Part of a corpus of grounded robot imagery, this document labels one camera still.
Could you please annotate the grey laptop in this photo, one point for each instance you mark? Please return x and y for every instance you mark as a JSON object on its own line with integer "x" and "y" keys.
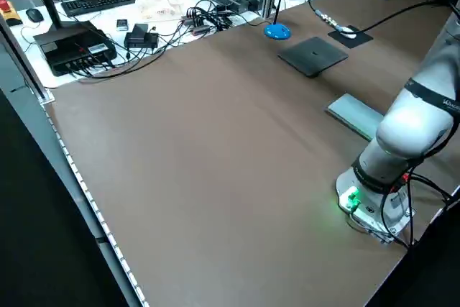
{"x": 312, "y": 55}

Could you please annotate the white computer mouse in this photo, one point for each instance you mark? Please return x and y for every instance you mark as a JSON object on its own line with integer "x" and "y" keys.
{"x": 350, "y": 36}

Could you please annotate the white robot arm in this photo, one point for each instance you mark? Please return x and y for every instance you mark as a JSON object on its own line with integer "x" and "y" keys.
{"x": 413, "y": 123}

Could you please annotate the blue desk lamp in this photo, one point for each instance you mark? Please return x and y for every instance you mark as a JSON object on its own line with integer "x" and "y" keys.
{"x": 277, "y": 32}

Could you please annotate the black mouse pad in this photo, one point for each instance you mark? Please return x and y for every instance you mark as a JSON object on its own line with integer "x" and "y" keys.
{"x": 359, "y": 42}

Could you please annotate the black computer mouse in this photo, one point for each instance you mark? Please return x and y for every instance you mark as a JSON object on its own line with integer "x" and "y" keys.
{"x": 35, "y": 15}

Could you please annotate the usb hub with plugs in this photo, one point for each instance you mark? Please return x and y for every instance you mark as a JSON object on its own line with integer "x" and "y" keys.
{"x": 196, "y": 21}

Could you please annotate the flat silver box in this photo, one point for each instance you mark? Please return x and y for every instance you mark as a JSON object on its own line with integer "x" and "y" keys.
{"x": 355, "y": 116}

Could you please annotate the black power adapter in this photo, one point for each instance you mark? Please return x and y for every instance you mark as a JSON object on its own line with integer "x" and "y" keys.
{"x": 142, "y": 39}

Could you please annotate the clear plastic bags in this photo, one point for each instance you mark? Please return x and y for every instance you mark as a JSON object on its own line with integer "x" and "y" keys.
{"x": 161, "y": 6}

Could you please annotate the small grey device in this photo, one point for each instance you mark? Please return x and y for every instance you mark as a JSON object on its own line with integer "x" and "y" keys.
{"x": 122, "y": 25}

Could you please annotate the black device box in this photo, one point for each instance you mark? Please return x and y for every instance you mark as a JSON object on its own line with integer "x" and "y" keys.
{"x": 72, "y": 48}

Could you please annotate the black keyboard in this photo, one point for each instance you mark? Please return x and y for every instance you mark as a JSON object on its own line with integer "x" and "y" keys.
{"x": 97, "y": 3}

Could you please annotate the black monitor stand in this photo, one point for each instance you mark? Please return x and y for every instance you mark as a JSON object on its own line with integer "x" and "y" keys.
{"x": 50, "y": 12}

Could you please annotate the yellow emergency stop button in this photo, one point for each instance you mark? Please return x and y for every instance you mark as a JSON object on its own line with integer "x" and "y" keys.
{"x": 7, "y": 12}

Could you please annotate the aluminium table edge rail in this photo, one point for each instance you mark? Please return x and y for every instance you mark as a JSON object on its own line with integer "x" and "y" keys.
{"x": 72, "y": 163}

